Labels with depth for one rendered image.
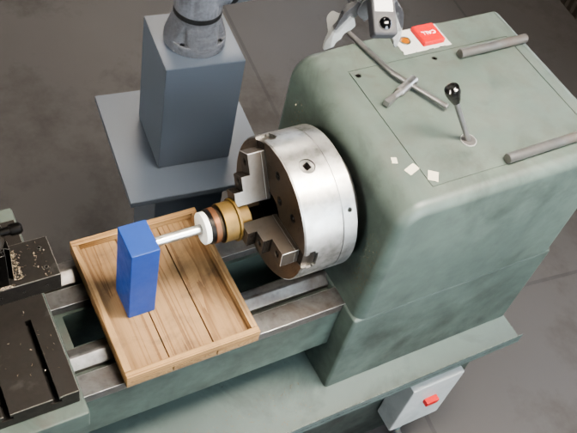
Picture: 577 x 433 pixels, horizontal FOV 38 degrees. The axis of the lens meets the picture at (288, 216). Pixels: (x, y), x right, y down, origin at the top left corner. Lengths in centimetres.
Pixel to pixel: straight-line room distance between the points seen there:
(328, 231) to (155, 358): 45
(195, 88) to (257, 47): 177
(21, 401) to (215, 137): 92
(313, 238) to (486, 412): 143
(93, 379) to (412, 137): 82
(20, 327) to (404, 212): 78
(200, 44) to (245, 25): 191
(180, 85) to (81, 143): 132
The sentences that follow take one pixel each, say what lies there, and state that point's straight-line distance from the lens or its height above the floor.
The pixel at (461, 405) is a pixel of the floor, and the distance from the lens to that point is 292.
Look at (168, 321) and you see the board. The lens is 181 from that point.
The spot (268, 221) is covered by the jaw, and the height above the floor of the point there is 110.
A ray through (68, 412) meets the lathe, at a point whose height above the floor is 93.
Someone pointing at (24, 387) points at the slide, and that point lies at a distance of 164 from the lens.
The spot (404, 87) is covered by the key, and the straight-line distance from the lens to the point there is 182.
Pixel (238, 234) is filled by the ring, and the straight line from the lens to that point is 170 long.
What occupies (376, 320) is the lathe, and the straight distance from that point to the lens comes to 196.
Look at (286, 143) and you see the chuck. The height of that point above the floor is 123.
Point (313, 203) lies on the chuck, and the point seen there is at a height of 120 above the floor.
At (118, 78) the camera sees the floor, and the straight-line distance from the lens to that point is 357.
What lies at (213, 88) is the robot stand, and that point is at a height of 102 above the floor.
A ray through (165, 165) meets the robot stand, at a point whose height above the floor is 76.
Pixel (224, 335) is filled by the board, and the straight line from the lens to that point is 180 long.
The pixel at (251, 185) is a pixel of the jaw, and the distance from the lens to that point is 170.
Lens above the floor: 244
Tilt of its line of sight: 50 degrees down
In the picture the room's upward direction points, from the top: 16 degrees clockwise
